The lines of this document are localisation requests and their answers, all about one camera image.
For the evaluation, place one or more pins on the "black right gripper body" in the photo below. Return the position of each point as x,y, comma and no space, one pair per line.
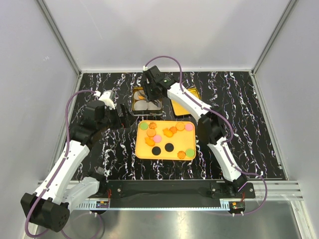
150,92

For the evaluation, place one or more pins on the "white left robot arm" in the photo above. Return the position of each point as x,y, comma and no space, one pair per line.
50,205

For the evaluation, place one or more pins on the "right control board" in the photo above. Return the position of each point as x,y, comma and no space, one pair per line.
238,206

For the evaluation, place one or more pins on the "control board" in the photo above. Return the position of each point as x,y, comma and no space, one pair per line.
238,206
102,204

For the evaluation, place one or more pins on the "green sandwich cookie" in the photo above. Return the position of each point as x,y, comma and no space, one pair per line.
143,126
190,153

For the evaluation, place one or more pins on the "pink sandwich cookie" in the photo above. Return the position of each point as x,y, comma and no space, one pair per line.
189,127
157,138

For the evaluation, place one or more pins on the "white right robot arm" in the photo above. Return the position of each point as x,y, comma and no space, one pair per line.
210,123

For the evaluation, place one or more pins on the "orange swirl cookie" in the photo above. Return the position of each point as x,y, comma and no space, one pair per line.
152,125
181,155

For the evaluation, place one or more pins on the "yellow plastic tray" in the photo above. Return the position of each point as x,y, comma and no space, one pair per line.
182,140

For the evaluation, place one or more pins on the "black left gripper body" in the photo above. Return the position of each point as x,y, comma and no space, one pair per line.
112,120

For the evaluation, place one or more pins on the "left control board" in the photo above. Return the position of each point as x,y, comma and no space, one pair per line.
102,204

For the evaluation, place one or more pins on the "dark cookie tin box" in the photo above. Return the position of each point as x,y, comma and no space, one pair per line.
144,113

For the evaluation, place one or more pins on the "aluminium frame rail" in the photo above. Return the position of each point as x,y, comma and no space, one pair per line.
278,190

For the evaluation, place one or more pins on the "black sandwich cookie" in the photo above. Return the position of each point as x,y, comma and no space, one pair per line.
169,147
156,150

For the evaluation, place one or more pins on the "orange round waffle cookie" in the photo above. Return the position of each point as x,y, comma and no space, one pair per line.
180,126

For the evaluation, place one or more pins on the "orange cat cookie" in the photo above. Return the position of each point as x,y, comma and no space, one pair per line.
167,132

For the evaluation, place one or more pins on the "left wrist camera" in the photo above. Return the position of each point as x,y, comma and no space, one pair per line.
108,98

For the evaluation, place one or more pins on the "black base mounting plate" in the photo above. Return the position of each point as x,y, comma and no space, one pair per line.
164,194

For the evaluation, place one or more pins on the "white paper cup liner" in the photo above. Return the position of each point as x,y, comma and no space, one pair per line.
141,105
136,94
154,106

